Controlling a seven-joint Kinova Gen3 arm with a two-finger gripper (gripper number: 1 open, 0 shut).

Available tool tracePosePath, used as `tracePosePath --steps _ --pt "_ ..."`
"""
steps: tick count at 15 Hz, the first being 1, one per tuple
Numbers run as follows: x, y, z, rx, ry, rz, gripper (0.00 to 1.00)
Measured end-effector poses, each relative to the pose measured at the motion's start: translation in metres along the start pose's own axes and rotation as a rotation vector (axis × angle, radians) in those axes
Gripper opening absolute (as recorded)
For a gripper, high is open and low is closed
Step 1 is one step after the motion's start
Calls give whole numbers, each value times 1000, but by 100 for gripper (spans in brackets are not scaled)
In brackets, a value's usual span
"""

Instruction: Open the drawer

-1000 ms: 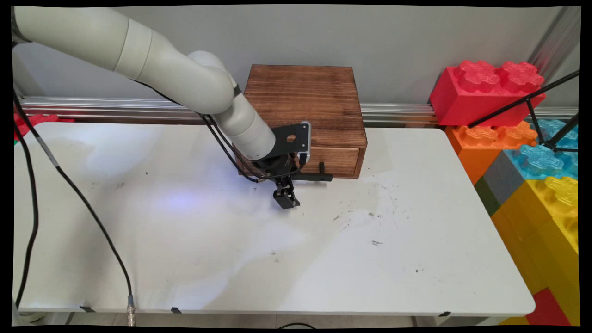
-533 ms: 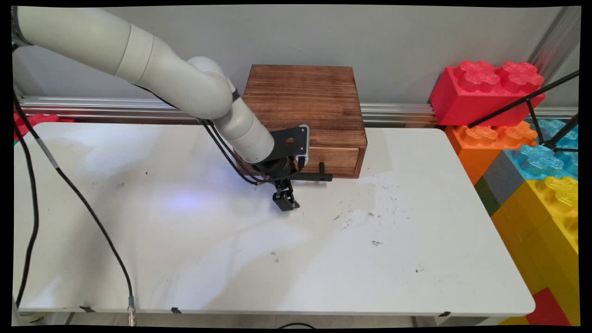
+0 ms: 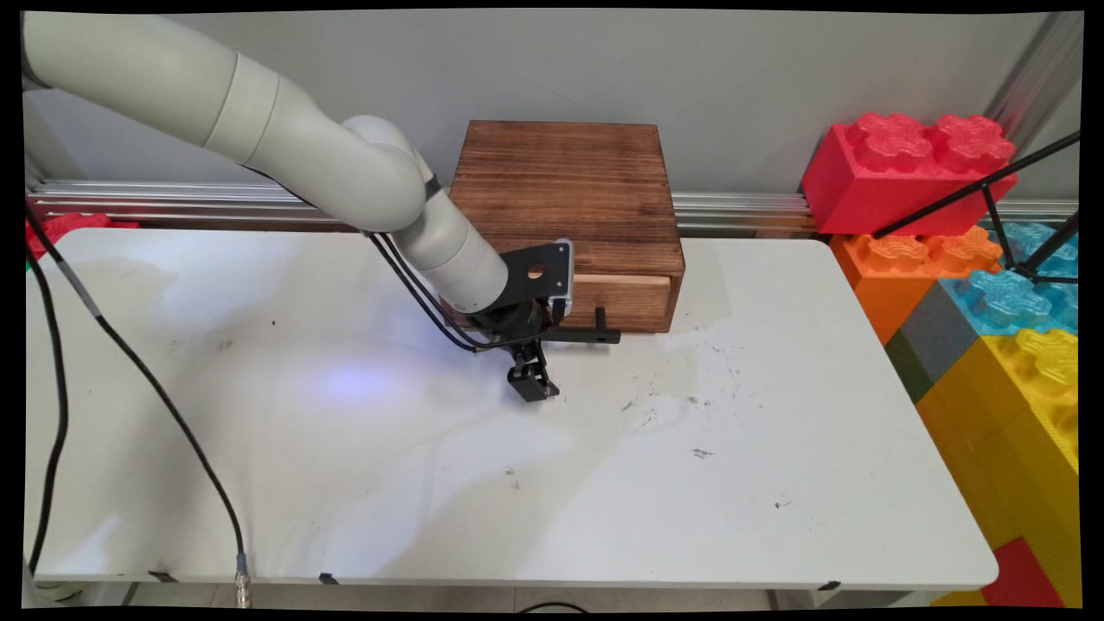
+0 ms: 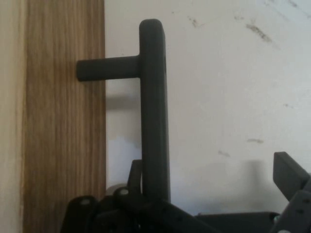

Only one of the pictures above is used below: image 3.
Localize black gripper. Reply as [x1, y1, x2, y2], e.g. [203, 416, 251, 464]
[470, 296, 561, 403]

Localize light wooden drawer front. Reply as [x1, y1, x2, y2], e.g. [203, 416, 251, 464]
[565, 273, 674, 334]

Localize brown wooden drawer box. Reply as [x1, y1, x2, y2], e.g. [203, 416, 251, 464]
[448, 121, 687, 335]

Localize dark green toy brick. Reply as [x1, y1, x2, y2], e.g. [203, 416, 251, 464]
[884, 328, 919, 404]

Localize orange toy brick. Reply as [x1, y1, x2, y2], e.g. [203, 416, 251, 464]
[830, 226, 1004, 346]

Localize grey toy brick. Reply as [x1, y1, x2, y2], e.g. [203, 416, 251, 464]
[897, 280, 986, 406]

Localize big red toy brick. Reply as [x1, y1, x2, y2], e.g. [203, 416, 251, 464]
[800, 112, 1019, 239]

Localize yellow toy brick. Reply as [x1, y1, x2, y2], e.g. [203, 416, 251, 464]
[914, 328, 1081, 608]

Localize blue toy brick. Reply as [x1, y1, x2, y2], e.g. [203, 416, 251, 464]
[940, 222, 1080, 337]

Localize red brick behind table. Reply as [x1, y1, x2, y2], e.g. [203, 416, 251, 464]
[26, 213, 141, 261]

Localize black tripod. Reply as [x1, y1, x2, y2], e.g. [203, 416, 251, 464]
[871, 129, 1082, 286]

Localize small red flat brick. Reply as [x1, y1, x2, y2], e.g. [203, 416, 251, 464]
[982, 536, 1067, 608]

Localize vertical aluminium profile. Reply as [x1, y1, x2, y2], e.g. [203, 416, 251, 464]
[983, 13, 1084, 158]

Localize black bar drawer handle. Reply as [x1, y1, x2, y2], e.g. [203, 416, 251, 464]
[543, 308, 622, 346]

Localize black wrist camera mount plate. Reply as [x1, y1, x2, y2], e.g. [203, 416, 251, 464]
[496, 240, 575, 317]

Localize black cables along arm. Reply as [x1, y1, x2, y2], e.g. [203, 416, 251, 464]
[369, 231, 523, 353]

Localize black cable with metal plug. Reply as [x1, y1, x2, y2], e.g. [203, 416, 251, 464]
[26, 207, 254, 609]

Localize horizontal aluminium rail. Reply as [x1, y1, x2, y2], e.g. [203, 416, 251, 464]
[26, 179, 1079, 235]

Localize thin black hanging cable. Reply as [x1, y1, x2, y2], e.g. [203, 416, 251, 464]
[26, 250, 70, 577]

